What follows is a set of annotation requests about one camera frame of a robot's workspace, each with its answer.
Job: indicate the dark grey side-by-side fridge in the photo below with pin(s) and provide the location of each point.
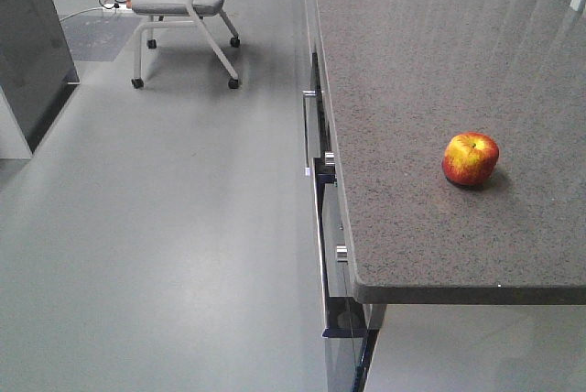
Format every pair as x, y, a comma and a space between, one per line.
37, 74

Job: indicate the grey stone kitchen counter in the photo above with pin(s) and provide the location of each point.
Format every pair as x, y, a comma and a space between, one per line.
400, 79

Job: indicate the silver oven door handle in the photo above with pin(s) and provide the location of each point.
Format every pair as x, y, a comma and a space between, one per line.
307, 95

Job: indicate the white power strip with cables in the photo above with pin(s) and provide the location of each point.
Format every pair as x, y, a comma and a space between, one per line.
115, 6

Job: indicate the red yellow apple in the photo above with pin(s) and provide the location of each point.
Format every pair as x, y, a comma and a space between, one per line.
470, 158

